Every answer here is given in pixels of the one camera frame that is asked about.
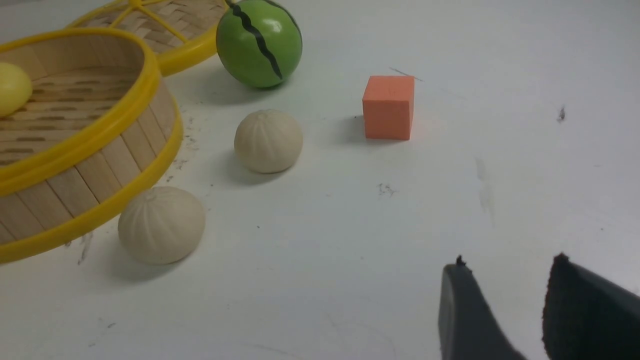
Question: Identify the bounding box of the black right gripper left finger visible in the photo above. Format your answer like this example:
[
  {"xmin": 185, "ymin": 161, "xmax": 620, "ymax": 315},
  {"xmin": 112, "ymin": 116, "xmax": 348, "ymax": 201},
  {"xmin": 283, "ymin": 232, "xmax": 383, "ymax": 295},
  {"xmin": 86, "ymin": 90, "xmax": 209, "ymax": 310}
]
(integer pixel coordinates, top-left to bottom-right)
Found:
[{"xmin": 438, "ymin": 255, "xmax": 525, "ymax": 360}]

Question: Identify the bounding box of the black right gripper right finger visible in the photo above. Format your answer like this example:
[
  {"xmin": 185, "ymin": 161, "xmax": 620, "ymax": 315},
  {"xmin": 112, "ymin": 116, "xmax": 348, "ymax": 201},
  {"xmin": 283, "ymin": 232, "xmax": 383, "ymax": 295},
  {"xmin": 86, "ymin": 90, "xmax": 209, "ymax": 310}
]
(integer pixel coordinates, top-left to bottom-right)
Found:
[{"xmin": 542, "ymin": 253, "xmax": 640, "ymax": 360}]

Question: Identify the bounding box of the white bun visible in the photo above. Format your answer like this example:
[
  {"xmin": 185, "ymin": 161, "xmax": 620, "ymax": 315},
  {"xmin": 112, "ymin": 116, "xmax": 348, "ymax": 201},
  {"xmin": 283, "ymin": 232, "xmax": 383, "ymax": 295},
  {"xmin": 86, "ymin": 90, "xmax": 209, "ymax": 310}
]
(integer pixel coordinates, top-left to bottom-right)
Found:
[
  {"xmin": 233, "ymin": 109, "xmax": 304, "ymax": 174},
  {"xmin": 118, "ymin": 186, "xmax": 206, "ymax": 265}
]

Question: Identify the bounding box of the yellow bun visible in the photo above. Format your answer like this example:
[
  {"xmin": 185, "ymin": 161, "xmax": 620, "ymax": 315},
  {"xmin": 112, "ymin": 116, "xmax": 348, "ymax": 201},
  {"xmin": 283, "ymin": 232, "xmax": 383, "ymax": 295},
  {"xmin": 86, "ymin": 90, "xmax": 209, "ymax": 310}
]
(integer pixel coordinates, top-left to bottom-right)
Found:
[{"xmin": 0, "ymin": 63, "xmax": 33, "ymax": 117}]

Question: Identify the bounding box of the woven bamboo steamer lid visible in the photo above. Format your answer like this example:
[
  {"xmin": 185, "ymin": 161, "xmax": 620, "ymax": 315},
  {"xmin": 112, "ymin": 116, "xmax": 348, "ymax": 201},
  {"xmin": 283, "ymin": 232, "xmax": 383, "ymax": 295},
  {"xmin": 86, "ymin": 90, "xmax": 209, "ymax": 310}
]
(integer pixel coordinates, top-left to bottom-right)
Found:
[{"xmin": 68, "ymin": 0, "xmax": 229, "ymax": 76}]

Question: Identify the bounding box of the bamboo steamer tray yellow rim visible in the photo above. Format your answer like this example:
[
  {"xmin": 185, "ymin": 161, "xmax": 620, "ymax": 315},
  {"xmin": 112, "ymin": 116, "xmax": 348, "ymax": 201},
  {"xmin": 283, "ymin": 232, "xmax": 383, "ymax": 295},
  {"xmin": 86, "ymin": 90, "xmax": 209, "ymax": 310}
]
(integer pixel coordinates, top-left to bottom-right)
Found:
[{"xmin": 0, "ymin": 27, "xmax": 184, "ymax": 264}]

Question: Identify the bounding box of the orange foam cube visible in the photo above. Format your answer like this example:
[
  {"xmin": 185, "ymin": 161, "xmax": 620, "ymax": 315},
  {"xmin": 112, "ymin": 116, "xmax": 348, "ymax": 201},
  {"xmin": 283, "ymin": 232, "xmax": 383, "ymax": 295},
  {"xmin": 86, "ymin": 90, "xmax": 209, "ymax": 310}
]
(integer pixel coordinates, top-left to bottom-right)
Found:
[{"xmin": 362, "ymin": 75, "xmax": 415, "ymax": 141}]

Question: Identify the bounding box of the green toy watermelon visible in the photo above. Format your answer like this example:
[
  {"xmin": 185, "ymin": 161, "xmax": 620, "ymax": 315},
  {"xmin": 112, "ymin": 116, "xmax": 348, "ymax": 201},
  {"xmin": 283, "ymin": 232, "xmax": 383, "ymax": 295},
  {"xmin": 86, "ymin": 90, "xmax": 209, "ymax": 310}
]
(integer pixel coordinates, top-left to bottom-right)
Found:
[{"xmin": 215, "ymin": 0, "xmax": 303, "ymax": 89}]

